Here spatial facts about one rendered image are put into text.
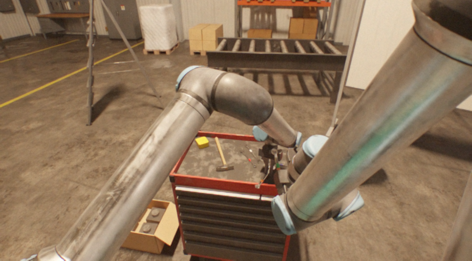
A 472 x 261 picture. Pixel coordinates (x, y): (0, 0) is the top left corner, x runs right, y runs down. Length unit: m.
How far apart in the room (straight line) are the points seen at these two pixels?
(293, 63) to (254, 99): 3.56
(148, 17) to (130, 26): 2.37
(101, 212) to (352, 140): 0.50
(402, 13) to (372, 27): 0.29
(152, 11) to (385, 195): 6.86
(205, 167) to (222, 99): 0.93
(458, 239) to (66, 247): 0.68
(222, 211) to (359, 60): 2.43
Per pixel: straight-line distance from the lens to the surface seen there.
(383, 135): 0.34
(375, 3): 3.12
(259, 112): 0.63
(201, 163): 1.52
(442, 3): 0.27
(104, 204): 0.59
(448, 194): 3.36
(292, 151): 0.86
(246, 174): 1.44
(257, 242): 1.69
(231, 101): 0.60
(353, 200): 0.67
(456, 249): 0.52
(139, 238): 2.18
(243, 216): 1.49
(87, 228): 0.60
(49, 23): 11.67
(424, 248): 2.70
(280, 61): 4.12
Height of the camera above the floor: 1.89
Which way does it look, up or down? 29 degrees down
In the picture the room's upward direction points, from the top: straight up
